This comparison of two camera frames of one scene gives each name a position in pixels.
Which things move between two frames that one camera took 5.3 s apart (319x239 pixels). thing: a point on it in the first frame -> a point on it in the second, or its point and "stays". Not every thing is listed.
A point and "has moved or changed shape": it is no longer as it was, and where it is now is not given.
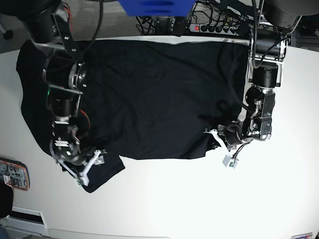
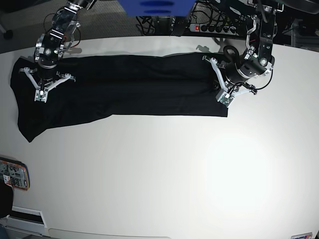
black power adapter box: x=180 y=26 stays
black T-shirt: x=144 y=100 has moved or changed shape
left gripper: x=78 y=156 -> x=45 y=76
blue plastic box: x=157 y=8 stays
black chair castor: x=8 y=35 stays
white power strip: x=215 y=29 stays
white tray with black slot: x=27 y=220 stays
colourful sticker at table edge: x=303 y=236 stays
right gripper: x=232 y=133 -> x=234 y=76
